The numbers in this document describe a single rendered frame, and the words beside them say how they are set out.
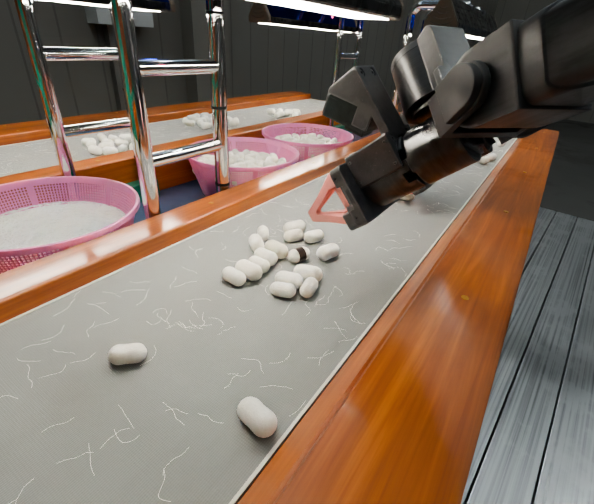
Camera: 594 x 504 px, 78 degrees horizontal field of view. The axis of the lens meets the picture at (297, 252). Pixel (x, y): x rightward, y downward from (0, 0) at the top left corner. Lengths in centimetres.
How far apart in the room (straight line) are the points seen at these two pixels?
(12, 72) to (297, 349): 231
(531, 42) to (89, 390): 41
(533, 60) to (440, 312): 24
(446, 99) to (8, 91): 236
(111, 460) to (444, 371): 27
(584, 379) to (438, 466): 32
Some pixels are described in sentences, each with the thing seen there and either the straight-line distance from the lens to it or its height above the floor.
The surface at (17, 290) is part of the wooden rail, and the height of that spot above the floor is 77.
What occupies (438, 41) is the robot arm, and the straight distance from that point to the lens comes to 39.
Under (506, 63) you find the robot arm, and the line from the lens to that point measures 30.
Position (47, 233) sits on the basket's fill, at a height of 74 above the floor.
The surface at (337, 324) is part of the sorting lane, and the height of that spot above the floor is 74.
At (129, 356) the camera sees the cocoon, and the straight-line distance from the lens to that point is 37.
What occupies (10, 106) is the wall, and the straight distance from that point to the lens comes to 252.
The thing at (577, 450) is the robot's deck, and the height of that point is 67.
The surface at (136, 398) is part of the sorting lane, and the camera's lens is 35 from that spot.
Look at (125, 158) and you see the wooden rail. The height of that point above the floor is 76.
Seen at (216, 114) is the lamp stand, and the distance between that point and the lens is 65.
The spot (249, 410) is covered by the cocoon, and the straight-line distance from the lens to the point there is 30.
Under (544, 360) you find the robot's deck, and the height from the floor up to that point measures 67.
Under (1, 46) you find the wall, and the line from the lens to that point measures 251.
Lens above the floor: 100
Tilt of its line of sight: 30 degrees down
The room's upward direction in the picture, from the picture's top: 4 degrees clockwise
